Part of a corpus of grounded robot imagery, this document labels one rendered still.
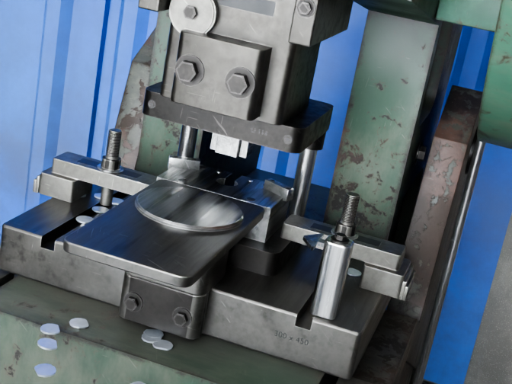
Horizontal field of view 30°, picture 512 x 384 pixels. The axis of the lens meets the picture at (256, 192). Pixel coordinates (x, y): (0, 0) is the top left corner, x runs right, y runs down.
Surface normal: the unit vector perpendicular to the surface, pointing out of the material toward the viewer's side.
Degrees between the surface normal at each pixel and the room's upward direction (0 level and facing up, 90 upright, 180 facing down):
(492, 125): 152
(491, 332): 90
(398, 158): 90
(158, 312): 90
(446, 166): 74
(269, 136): 90
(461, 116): 31
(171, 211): 0
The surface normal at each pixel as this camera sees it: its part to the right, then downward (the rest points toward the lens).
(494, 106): -0.32, 0.90
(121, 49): -0.31, 0.26
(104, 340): 0.18, -0.93
